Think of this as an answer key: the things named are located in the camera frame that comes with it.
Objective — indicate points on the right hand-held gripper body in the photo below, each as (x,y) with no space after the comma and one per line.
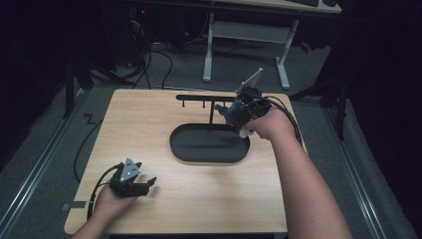
(255,104)

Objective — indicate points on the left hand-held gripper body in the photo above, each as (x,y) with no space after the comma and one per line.
(127,186)

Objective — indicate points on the black hook rack with tray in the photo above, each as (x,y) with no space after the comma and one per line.
(205,146)

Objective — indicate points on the person's right hand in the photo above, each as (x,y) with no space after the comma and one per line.
(270,124)

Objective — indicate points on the person's left hand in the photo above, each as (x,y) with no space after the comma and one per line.
(111,205)

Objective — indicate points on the grey tape strip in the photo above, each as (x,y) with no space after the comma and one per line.
(73,205)

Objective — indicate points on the white-legged desk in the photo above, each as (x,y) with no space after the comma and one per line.
(247,31)

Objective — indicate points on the small red object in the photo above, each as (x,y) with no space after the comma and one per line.
(306,47)

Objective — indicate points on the black metal stand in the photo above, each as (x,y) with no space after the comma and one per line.
(69,89)
(341,109)

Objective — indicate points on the black keyboard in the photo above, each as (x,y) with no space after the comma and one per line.
(303,2)

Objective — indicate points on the metal floor rail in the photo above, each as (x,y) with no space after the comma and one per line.
(356,179)
(36,169)

